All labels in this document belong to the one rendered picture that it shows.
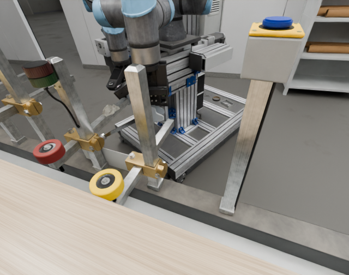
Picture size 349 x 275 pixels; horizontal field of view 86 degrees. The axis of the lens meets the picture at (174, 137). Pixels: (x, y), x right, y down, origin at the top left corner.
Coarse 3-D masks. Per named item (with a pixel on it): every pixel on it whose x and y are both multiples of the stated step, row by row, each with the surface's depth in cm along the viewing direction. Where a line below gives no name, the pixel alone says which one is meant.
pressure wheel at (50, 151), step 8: (40, 144) 58; (48, 144) 58; (56, 144) 58; (40, 152) 55; (48, 152) 55; (56, 152) 56; (64, 152) 59; (40, 160) 55; (48, 160) 55; (56, 160) 57
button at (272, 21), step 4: (272, 16) 28; (276, 16) 28; (280, 16) 28; (284, 16) 28; (264, 20) 27; (268, 20) 26; (272, 20) 26; (276, 20) 26; (280, 20) 25; (284, 20) 25; (288, 20) 26; (292, 20) 26; (264, 24) 27; (268, 24) 26; (272, 24) 26; (276, 24) 26; (280, 24) 26; (284, 24) 25; (288, 24) 26; (276, 28) 26; (280, 28) 26
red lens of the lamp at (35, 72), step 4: (48, 64) 45; (24, 68) 43; (32, 68) 43; (36, 68) 43; (40, 68) 44; (44, 68) 44; (48, 68) 45; (28, 72) 43; (32, 72) 43; (36, 72) 44; (40, 72) 44; (44, 72) 45; (48, 72) 45; (52, 72) 47; (28, 76) 44; (32, 76) 44; (36, 76) 44; (40, 76) 45
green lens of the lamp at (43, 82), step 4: (48, 76) 46; (52, 76) 47; (56, 76) 49; (32, 80) 45; (36, 80) 45; (40, 80) 45; (44, 80) 45; (48, 80) 46; (52, 80) 47; (56, 80) 48; (32, 84) 46; (36, 84) 45; (40, 84) 45; (44, 84) 46; (48, 84) 46; (52, 84) 47
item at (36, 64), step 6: (42, 60) 47; (24, 66) 44; (30, 66) 44; (36, 66) 44; (30, 78) 45; (36, 78) 45; (54, 84) 52; (60, 84) 51; (48, 90) 49; (60, 102) 53; (66, 108) 55; (78, 126) 60
